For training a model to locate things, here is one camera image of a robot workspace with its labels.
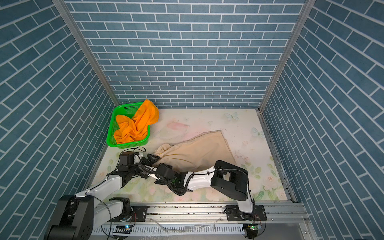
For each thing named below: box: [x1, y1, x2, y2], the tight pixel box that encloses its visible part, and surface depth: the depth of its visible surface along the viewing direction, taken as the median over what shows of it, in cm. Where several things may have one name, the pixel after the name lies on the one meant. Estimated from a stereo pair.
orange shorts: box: [113, 99, 160, 145], surface depth 99 cm
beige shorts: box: [154, 130, 237, 172], surface depth 96 cm
